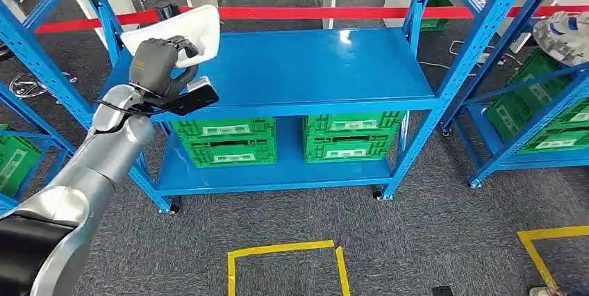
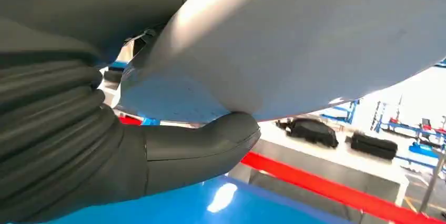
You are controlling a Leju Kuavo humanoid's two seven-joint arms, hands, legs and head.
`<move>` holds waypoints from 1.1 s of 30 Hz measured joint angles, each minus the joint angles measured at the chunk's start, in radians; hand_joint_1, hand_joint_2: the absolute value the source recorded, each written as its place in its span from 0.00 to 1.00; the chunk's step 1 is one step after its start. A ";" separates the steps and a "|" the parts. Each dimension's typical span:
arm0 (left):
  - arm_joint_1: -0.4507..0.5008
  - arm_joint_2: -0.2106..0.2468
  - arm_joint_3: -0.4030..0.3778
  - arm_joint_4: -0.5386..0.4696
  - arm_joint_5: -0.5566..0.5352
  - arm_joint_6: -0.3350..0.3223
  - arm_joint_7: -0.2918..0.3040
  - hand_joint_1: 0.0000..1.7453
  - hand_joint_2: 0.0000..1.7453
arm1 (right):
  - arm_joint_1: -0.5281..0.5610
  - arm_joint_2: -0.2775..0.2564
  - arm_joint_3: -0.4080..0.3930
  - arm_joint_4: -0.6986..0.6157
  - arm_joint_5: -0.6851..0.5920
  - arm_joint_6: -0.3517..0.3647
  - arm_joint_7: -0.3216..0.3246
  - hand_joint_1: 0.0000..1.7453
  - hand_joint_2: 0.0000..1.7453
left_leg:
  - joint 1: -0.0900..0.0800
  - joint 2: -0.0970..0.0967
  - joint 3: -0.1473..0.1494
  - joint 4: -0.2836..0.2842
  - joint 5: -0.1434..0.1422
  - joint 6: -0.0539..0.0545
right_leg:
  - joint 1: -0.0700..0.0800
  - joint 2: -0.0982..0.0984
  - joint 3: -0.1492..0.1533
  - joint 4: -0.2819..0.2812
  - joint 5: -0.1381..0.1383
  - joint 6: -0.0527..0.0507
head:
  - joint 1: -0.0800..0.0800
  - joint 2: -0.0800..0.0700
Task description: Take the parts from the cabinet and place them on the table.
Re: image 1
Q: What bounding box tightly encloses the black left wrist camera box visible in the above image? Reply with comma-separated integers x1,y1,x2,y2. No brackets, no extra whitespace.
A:
156,75,220,117

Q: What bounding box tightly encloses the red barrier belt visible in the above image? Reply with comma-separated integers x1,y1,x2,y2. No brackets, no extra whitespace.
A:
34,5,589,35

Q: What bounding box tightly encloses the white floor cable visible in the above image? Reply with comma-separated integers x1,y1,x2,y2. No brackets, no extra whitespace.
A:
418,40,521,79

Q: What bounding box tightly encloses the black barrier post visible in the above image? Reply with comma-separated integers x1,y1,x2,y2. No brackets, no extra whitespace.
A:
154,0,181,22

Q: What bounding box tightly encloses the grey white shell parts pile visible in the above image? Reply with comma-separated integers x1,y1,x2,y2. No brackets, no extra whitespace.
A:
533,10,589,67

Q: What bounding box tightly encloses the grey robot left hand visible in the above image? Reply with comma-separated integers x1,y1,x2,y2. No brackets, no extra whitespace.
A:
128,35,201,102

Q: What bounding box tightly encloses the blue steel shelf rack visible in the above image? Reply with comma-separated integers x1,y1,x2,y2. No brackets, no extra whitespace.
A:
0,83,78,214
0,0,540,215
434,0,589,189

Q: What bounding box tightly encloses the chrome stool base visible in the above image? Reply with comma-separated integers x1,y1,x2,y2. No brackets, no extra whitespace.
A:
8,72,78,99

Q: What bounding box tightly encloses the yellow floor tape rectangle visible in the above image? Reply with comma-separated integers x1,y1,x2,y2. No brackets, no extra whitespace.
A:
226,239,351,296

